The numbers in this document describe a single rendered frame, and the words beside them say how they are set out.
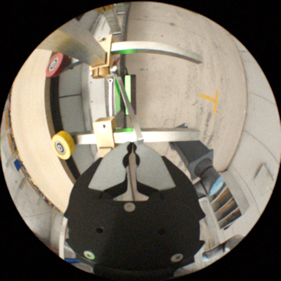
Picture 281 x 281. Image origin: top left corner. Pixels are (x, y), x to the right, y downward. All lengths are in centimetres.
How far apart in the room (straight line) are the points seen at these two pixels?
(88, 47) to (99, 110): 39
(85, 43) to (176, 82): 112
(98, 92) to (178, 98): 92
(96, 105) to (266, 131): 275
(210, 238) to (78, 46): 84
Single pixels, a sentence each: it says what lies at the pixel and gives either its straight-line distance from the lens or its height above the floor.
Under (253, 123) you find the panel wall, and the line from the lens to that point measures 266.
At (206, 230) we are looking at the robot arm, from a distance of 69.
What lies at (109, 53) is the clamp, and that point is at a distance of 25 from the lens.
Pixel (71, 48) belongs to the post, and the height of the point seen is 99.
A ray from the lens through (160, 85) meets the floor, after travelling 113.
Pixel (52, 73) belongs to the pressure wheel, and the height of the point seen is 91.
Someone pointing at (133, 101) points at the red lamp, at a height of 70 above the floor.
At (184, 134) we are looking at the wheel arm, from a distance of 28.
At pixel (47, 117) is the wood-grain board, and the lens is 33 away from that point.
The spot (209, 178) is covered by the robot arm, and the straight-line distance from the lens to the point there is 75.
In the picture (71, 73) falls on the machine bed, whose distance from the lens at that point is 49.
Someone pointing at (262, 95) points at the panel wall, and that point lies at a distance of 276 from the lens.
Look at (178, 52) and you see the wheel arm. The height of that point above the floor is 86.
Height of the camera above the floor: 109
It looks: 62 degrees down
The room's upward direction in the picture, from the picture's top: 173 degrees clockwise
